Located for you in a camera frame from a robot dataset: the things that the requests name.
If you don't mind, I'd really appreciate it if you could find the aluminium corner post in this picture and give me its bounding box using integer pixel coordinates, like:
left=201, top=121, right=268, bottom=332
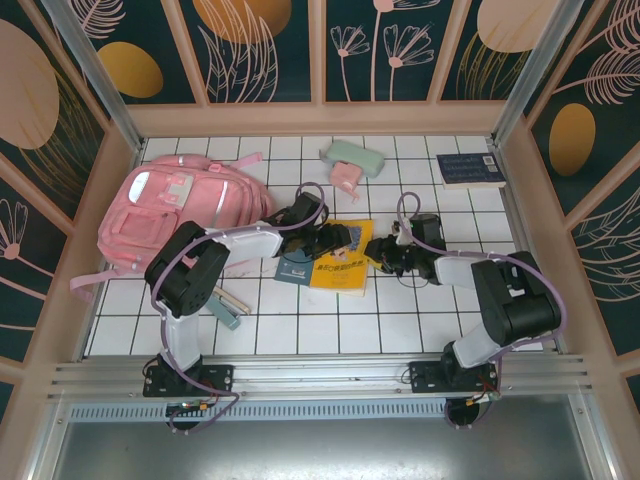
left=42, top=0, right=147, bottom=151
left=491, top=0, right=584, bottom=147

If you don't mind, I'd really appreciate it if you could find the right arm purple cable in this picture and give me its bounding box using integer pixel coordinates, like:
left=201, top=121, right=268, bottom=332
left=396, top=192, right=570, bottom=431

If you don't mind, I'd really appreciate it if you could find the grey sheet metal panel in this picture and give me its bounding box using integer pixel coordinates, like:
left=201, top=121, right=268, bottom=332
left=19, top=419, right=621, bottom=480

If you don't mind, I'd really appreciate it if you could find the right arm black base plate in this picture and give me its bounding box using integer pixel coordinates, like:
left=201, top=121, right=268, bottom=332
left=408, top=359, right=501, bottom=396

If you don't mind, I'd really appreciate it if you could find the pink school backpack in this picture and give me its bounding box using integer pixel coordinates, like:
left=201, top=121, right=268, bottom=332
left=69, top=152, right=275, bottom=302

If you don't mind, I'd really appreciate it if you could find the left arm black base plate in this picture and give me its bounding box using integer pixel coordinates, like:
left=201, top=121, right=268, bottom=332
left=143, top=363, right=236, bottom=399

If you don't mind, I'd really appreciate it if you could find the grey slotted cable duct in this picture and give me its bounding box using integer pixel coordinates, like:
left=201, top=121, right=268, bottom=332
left=67, top=403, right=586, bottom=424

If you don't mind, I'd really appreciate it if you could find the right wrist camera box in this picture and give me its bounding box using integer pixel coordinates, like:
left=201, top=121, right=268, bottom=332
left=394, top=218, right=416, bottom=246

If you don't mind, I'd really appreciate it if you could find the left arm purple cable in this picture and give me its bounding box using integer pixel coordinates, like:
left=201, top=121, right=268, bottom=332
left=149, top=182, right=330, bottom=435

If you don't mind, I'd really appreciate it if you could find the yellow book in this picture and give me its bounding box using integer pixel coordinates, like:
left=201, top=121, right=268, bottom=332
left=308, top=218, right=375, bottom=297

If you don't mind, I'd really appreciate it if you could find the teal and beige stapler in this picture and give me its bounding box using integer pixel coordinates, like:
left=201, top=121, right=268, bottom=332
left=209, top=287, right=251, bottom=332

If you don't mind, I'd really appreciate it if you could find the dark blue book white print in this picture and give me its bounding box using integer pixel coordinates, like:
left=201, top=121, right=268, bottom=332
left=436, top=152, right=507, bottom=191

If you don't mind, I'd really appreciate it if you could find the mint green pencil case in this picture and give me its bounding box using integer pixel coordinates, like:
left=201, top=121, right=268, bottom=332
left=319, top=139, right=386, bottom=180

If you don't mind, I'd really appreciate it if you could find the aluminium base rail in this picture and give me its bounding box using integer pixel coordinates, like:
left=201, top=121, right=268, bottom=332
left=47, top=353, right=594, bottom=401

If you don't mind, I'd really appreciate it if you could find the pink tape dispenser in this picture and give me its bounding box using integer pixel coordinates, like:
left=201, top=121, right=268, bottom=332
left=329, top=160, right=362, bottom=204

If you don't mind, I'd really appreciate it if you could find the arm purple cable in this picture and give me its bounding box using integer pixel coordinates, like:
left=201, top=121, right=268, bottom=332
left=149, top=182, right=330, bottom=435
left=396, top=192, right=570, bottom=431

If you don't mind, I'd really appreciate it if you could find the large teal notebook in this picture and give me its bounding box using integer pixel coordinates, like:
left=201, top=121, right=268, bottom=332
left=273, top=249, right=321, bottom=287

